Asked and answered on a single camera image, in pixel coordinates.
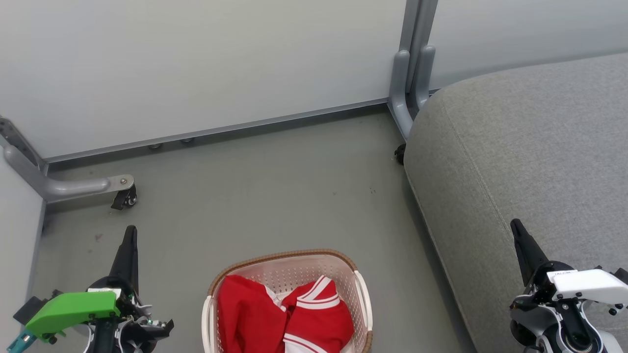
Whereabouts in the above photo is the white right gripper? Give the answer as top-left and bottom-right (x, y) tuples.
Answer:
(510, 218), (628, 317)

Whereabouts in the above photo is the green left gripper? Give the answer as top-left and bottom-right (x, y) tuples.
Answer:
(25, 226), (175, 353)

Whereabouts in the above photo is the red and white jersey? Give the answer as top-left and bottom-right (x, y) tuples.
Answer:
(217, 275), (355, 353)

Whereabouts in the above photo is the grey fabric sofa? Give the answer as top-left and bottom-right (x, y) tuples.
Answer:
(403, 53), (628, 353)

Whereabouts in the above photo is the grey partition leg with plate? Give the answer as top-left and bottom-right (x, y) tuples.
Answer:
(0, 118), (135, 204)

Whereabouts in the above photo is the white basket with brown rim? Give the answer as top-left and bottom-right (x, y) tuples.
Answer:
(201, 249), (373, 353)

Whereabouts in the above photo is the grey partition corner post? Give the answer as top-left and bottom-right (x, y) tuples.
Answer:
(388, 0), (438, 143)

